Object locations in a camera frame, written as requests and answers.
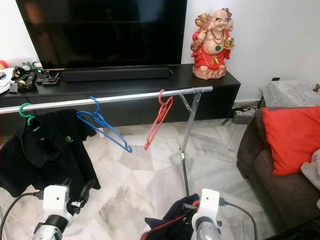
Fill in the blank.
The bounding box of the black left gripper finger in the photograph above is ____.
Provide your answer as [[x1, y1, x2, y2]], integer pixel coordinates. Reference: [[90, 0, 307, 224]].
[[80, 179, 97, 203]]

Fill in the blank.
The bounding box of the black shirt with red collar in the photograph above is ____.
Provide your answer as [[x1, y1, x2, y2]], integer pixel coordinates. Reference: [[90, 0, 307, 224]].
[[140, 194, 201, 240]]

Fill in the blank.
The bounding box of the blue clothes hanger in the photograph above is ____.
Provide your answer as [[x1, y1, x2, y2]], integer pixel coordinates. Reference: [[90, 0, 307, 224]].
[[76, 96, 133, 153]]

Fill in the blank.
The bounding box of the red clothes hanger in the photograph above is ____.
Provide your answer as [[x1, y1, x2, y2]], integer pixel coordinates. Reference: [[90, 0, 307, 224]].
[[144, 89, 174, 151]]

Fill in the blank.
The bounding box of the green clothes hanger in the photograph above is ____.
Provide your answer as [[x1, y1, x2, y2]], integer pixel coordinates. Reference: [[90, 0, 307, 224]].
[[18, 102, 42, 142]]

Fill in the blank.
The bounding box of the black printed t-shirt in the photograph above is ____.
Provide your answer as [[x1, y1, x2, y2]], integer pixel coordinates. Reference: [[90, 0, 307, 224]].
[[0, 109, 102, 202]]

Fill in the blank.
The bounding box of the dark brown sofa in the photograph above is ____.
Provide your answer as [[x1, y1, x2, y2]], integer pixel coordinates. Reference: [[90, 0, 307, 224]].
[[236, 106, 320, 240]]

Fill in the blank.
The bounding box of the silver metal clothes rack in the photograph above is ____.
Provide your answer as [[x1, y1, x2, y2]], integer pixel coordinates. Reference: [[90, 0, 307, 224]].
[[0, 86, 214, 197]]

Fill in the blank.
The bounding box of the black television console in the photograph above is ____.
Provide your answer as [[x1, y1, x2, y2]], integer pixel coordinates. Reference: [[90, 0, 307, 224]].
[[0, 64, 242, 136]]

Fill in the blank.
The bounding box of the small black stand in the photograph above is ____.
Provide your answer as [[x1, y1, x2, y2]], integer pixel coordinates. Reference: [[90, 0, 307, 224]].
[[41, 71, 60, 86]]

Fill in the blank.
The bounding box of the black soundbar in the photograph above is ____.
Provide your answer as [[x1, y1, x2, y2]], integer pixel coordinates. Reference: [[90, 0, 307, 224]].
[[62, 66, 172, 82]]

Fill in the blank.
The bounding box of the red cushion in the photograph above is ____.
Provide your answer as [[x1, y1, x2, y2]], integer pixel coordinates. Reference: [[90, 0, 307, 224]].
[[261, 106, 320, 176]]

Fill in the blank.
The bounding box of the black toy figure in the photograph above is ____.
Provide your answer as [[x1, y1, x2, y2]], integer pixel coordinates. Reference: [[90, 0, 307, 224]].
[[16, 68, 36, 93]]

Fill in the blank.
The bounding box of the pale pink cloth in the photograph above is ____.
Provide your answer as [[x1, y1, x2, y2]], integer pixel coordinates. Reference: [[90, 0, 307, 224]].
[[300, 149, 320, 208]]

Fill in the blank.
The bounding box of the white paper stack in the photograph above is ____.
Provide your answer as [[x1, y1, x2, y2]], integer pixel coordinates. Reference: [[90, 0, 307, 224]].
[[0, 67, 15, 95]]

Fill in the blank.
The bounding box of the grey patterned cloth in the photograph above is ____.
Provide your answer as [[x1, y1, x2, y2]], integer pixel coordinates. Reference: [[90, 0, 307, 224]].
[[259, 80, 320, 108]]

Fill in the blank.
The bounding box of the black flat screen television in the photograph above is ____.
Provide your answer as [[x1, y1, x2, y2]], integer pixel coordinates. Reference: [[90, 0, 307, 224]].
[[16, 0, 188, 70]]

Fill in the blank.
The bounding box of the red laughing Buddha statue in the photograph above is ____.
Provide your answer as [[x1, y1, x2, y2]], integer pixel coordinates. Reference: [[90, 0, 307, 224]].
[[190, 7, 236, 80]]

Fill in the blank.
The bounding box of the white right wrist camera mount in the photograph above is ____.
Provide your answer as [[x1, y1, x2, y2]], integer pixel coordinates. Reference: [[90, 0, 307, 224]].
[[191, 188, 221, 228]]

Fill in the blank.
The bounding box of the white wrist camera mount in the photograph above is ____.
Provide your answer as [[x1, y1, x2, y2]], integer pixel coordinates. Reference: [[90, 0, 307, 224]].
[[191, 188, 221, 228], [42, 185, 71, 218]]

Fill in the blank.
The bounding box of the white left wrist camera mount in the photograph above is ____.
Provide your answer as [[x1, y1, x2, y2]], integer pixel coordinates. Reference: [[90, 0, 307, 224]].
[[42, 185, 71, 218]]

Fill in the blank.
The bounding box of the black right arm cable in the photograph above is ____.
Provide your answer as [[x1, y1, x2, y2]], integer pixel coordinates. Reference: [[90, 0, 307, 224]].
[[218, 198, 258, 240]]

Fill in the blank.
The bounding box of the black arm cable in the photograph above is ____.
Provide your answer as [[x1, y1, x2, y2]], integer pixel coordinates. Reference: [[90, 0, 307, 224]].
[[218, 198, 258, 240], [0, 190, 43, 240]]

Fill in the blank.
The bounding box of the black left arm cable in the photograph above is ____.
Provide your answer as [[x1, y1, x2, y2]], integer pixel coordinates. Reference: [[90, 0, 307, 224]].
[[0, 190, 43, 240]]

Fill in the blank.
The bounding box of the grey wall power strip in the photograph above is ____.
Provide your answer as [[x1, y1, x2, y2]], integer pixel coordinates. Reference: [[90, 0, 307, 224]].
[[231, 109, 256, 125]]

